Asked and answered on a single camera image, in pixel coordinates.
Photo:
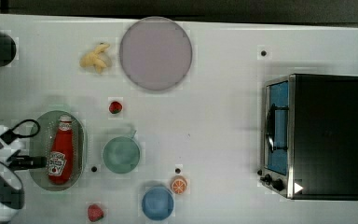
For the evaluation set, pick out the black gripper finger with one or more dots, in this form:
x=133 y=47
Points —
x=26 y=163

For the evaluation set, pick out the red plush ketchup bottle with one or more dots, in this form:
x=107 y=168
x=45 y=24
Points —
x=60 y=161

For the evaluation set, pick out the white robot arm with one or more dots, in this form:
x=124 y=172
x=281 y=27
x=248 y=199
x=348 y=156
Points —
x=12 y=193

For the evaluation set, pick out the green oval strainer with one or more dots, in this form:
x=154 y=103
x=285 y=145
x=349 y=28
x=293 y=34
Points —
x=42 y=143

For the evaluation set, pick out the large red strawberry toy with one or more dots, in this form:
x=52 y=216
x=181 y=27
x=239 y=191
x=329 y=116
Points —
x=95 y=213

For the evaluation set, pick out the small red strawberry toy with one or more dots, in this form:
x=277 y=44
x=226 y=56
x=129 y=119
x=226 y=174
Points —
x=115 y=107

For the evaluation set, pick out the peeled banana toy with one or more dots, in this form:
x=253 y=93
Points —
x=96 y=58

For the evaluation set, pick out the blue bowl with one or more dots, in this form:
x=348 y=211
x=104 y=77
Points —
x=157 y=203

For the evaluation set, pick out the orange slice toy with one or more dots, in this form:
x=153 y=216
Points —
x=179 y=185

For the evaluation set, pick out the grey round plate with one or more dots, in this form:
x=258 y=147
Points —
x=155 y=53

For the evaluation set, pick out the silver black toaster oven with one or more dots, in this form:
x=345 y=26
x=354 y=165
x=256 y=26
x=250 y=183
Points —
x=310 y=137

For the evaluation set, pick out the green cup with handle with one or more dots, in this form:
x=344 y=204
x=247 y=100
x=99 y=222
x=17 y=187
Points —
x=122 y=154

